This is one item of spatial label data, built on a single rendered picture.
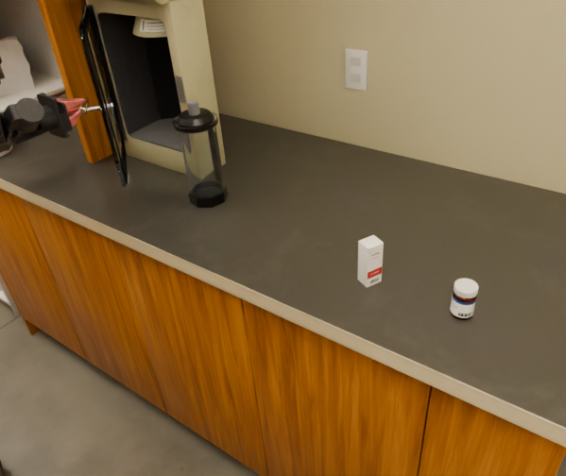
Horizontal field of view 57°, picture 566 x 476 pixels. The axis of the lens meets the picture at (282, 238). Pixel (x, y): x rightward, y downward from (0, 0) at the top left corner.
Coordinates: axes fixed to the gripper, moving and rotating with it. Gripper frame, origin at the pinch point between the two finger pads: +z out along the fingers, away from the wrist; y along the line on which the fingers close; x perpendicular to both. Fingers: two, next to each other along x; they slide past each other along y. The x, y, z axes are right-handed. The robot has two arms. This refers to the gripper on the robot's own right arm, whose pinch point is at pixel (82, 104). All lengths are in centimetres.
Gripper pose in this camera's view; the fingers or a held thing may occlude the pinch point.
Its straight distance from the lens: 145.2
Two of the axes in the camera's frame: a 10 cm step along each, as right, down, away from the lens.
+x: -8.1, -2.9, 5.1
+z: 5.9, -5.0, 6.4
